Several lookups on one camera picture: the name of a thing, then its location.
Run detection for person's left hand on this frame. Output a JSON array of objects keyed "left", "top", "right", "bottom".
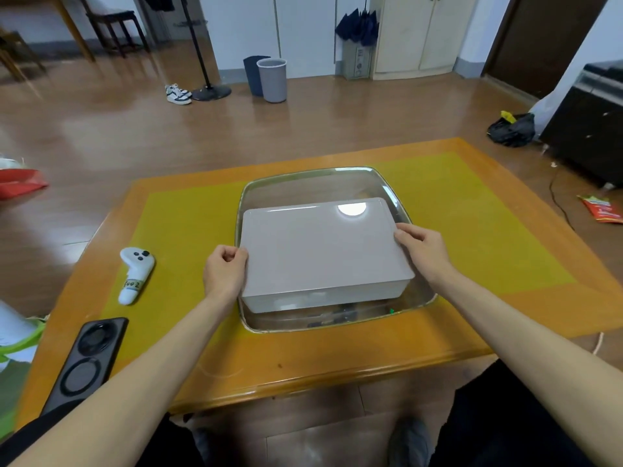
[{"left": 202, "top": 245, "right": 250, "bottom": 305}]

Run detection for person's right hand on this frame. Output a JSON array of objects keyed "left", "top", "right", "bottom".
[{"left": 393, "top": 222, "right": 456, "bottom": 287}]

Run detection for white storage box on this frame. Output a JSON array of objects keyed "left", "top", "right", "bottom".
[{"left": 241, "top": 276, "right": 412, "bottom": 315}]

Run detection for white box lid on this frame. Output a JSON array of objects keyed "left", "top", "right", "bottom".
[{"left": 239, "top": 197, "right": 416, "bottom": 300}]

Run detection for person's left forearm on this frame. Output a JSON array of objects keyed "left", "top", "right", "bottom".
[{"left": 9, "top": 291, "right": 239, "bottom": 467}]

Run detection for person's right forearm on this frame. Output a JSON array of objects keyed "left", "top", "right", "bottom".
[{"left": 433, "top": 269, "right": 623, "bottom": 467}]

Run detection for person's gray shoe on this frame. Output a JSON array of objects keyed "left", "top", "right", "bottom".
[
  {"left": 387, "top": 415, "right": 434, "bottom": 467},
  {"left": 187, "top": 425, "right": 215, "bottom": 467}
]

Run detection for person's black trousers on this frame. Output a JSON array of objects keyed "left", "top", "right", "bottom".
[{"left": 0, "top": 359, "right": 597, "bottom": 467}]

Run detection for yellow table mat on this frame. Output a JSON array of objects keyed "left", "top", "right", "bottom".
[{"left": 114, "top": 152, "right": 578, "bottom": 365}]

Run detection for white handheld controller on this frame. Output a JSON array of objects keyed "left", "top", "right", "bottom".
[{"left": 118, "top": 246, "right": 156, "bottom": 306}]

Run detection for stainless steel tray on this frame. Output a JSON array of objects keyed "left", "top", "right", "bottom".
[{"left": 234, "top": 165, "right": 438, "bottom": 334}]

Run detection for black garbage bag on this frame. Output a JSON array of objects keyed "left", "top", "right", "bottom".
[{"left": 486, "top": 110, "right": 536, "bottom": 149}]

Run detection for black smartphone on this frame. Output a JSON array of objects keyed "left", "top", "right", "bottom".
[{"left": 40, "top": 317, "right": 130, "bottom": 416}]

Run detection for black coat stand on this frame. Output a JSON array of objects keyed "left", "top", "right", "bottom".
[{"left": 173, "top": 0, "right": 232, "bottom": 102}]

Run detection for black low cabinet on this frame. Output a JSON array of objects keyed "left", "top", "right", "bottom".
[{"left": 540, "top": 60, "right": 623, "bottom": 188}]

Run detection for gray trash bin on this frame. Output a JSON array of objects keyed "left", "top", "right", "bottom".
[{"left": 256, "top": 58, "right": 288, "bottom": 104}]

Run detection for dark blue trash bin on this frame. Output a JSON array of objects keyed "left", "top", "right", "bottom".
[{"left": 243, "top": 55, "right": 273, "bottom": 97}]

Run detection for gray metal safe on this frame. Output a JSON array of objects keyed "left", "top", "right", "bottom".
[{"left": 341, "top": 39, "right": 374, "bottom": 81}]

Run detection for cream two-door cabinet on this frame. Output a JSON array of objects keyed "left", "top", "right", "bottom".
[{"left": 371, "top": 0, "right": 480, "bottom": 81}]

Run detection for red plastic bag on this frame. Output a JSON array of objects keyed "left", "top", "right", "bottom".
[{"left": 0, "top": 158, "right": 49, "bottom": 202}]

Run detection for green and white chair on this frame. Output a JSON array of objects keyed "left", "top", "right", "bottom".
[{"left": 0, "top": 300, "right": 47, "bottom": 441}]

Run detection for navy folded umbrella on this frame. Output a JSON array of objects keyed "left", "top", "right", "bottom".
[{"left": 334, "top": 0, "right": 380, "bottom": 47}]

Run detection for dark brown door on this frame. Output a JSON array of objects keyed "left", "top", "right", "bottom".
[{"left": 482, "top": 0, "right": 612, "bottom": 101}]

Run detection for white built-in wardrobe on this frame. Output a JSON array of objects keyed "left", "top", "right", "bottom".
[{"left": 198, "top": 0, "right": 376, "bottom": 79}]

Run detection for dark wooden stool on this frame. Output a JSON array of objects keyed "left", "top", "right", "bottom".
[{"left": 80, "top": 0, "right": 151, "bottom": 59}]

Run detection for wooden side table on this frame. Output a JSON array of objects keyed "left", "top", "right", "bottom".
[{"left": 0, "top": 0, "right": 97, "bottom": 64}]

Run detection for wooden chair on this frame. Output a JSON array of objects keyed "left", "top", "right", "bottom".
[{"left": 0, "top": 26, "right": 47, "bottom": 83}]

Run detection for black floor cable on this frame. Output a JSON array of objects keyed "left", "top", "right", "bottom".
[{"left": 548, "top": 165, "right": 575, "bottom": 232}]

